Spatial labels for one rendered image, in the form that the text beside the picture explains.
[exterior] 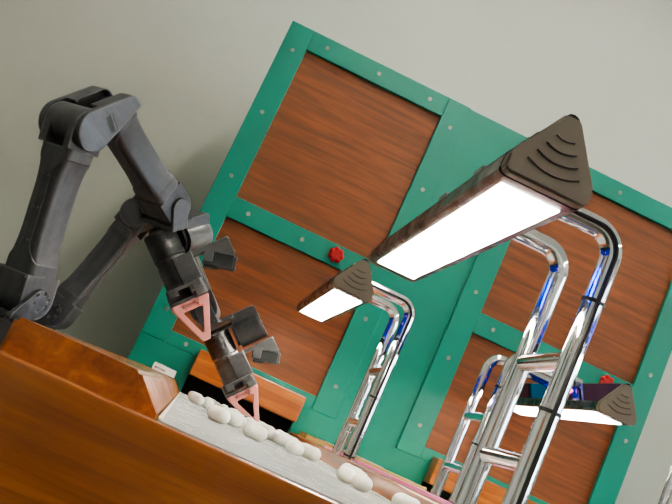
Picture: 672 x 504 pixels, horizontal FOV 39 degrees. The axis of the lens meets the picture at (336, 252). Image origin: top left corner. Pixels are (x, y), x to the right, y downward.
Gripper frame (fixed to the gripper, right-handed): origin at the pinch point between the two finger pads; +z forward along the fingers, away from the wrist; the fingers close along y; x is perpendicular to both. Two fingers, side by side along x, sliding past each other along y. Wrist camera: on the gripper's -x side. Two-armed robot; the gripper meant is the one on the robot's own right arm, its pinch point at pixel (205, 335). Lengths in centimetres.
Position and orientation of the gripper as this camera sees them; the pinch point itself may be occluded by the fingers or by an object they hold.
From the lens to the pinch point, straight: 164.9
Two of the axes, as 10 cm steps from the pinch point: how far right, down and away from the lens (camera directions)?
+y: -1.5, 1.3, 9.8
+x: -9.0, 4.0, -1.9
